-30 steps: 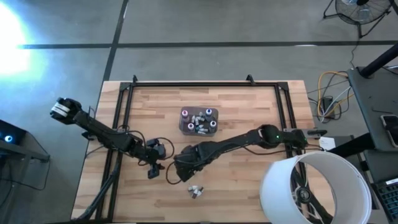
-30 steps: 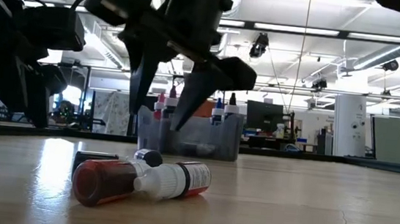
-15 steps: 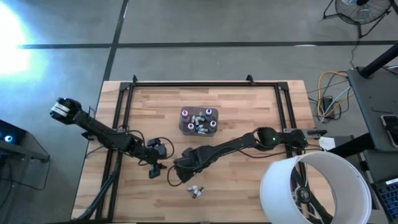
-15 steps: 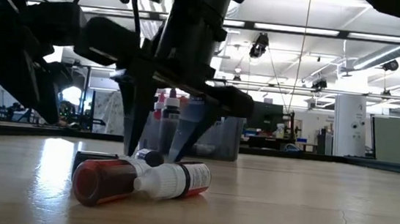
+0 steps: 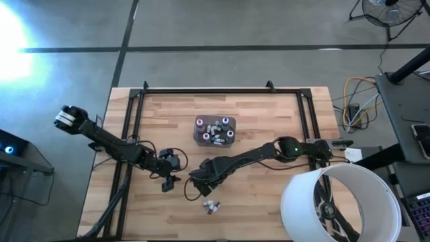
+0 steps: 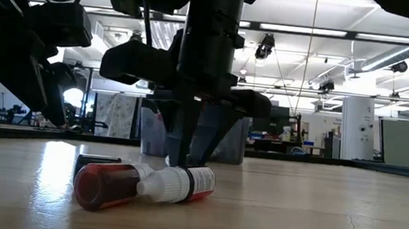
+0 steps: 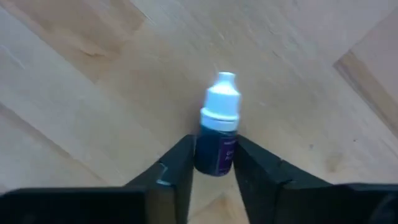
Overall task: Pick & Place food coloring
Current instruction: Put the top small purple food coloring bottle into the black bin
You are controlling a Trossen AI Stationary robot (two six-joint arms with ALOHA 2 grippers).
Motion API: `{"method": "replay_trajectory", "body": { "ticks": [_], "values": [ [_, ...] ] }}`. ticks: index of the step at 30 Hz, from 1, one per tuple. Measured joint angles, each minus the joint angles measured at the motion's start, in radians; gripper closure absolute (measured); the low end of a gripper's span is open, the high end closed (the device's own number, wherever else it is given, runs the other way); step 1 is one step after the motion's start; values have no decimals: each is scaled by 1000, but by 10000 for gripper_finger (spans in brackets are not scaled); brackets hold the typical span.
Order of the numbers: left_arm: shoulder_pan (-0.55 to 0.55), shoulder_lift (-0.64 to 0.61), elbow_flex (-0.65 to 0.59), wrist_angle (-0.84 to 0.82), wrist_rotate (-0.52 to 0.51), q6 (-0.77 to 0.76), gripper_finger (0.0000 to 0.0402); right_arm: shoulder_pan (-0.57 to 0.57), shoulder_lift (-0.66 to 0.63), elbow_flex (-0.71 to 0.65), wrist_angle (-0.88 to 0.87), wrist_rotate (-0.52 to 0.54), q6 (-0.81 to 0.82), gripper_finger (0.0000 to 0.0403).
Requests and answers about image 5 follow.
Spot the white cable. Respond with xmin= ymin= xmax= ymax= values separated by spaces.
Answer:
xmin=345 ymin=92 xmax=382 ymax=134

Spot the black power adapter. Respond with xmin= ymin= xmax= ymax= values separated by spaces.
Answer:
xmin=347 ymin=104 xmax=363 ymax=129

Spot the backlit black keyboard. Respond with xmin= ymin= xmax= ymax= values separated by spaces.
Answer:
xmin=401 ymin=191 xmax=430 ymax=241

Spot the large white cylinder ring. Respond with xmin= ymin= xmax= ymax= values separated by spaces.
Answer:
xmin=280 ymin=162 xmax=403 ymax=242

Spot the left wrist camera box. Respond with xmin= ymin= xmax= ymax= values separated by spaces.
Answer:
xmin=159 ymin=149 xmax=181 ymax=168

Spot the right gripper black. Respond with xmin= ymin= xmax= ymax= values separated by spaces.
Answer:
xmin=189 ymin=158 xmax=230 ymax=198

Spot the white paper sheet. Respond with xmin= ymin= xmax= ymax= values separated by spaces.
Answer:
xmin=343 ymin=147 xmax=364 ymax=164

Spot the dark grey lower desk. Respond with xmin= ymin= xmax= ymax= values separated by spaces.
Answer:
xmin=355 ymin=143 xmax=430 ymax=202

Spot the yellow cable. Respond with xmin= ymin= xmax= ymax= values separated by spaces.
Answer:
xmin=342 ymin=76 xmax=384 ymax=128

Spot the black floor fan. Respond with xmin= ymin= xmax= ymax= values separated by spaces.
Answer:
xmin=348 ymin=0 xmax=427 ymax=42

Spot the black pole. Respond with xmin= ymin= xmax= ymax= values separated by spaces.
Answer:
xmin=388 ymin=46 xmax=430 ymax=85

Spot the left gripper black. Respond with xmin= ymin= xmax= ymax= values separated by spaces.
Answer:
xmin=146 ymin=156 xmax=182 ymax=194

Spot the translucent grey plastic bin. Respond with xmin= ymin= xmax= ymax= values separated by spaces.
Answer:
xmin=193 ymin=114 xmax=237 ymax=148

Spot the black aluminium table frame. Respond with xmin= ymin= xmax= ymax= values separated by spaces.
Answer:
xmin=79 ymin=87 xmax=337 ymax=241

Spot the black left wrist camera cable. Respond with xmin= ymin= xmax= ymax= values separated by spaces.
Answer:
xmin=147 ymin=147 xmax=189 ymax=179

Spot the black box with blue light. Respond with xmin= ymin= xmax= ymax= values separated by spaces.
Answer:
xmin=0 ymin=128 xmax=30 ymax=167

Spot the black wheeled stand base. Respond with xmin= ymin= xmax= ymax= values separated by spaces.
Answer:
xmin=313 ymin=167 xmax=362 ymax=242

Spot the black smartphone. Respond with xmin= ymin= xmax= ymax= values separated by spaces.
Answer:
xmin=411 ymin=123 xmax=430 ymax=161

